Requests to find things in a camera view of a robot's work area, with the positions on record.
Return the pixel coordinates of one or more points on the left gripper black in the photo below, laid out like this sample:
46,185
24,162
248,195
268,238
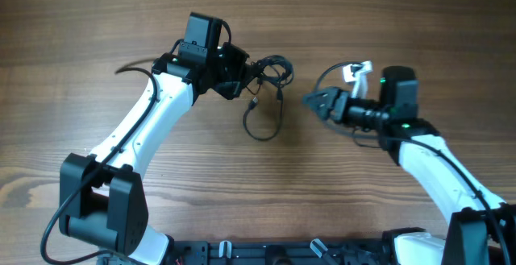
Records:
240,57

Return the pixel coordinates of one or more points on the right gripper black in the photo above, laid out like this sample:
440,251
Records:
338,106

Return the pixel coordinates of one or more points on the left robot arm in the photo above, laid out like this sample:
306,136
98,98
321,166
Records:
102,200

